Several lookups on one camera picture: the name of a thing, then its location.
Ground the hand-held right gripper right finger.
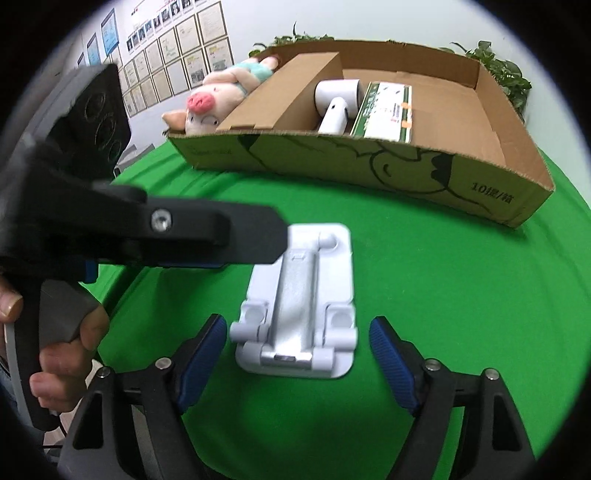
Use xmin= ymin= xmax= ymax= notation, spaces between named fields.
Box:
xmin=369 ymin=316 xmax=536 ymax=480

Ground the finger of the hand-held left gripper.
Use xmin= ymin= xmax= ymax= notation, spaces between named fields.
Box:
xmin=113 ymin=196 xmax=290 ymax=267
xmin=82 ymin=258 xmax=228 ymax=283

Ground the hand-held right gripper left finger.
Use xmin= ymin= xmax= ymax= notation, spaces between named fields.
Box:
xmin=58 ymin=314 xmax=228 ymax=480

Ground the white folding phone stand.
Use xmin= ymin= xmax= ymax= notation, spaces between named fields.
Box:
xmin=229 ymin=223 xmax=359 ymax=379

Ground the plain brown cardboard box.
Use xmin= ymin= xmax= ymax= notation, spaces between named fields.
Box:
xmin=216 ymin=52 xmax=343 ymax=134

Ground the cardboard tray box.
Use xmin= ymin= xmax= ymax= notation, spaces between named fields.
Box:
xmin=166 ymin=39 xmax=555 ymax=228

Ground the white handheld fabric shaver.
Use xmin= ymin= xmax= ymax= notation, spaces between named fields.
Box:
xmin=315 ymin=78 xmax=363 ymax=134

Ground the white and green medicine box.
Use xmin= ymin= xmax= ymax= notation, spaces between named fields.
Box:
xmin=349 ymin=82 xmax=413 ymax=144

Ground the person's left hand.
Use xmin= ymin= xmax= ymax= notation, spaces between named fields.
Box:
xmin=0 ymin=274 xmax=112 ymax=414

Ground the green tablecloth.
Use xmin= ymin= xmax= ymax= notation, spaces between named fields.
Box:
xmin=92 ymin=138 xmax=591 ymax=480

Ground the grey plastic stool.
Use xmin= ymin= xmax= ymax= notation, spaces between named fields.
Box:
xmin=115 ymin=143 xmax=155 ymax=176

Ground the pink pig plush toy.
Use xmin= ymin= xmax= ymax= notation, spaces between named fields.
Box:
xmin=163 ymin=54 xmax=280 ymax=136

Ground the green potted plant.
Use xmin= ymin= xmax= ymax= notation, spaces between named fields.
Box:
xmin=441 ymin=41 xmax=532 ymax=123
xmin=252 ymin=23 xmax=335 ymax=47

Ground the group of framed wall certificates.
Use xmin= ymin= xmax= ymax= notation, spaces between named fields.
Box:
xmin=117 ymin=0 xmax=232 ymax=116

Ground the row of blue wall posters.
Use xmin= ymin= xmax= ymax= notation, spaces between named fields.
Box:
xmin=78 ymin=7 xmax=121 ymax=65

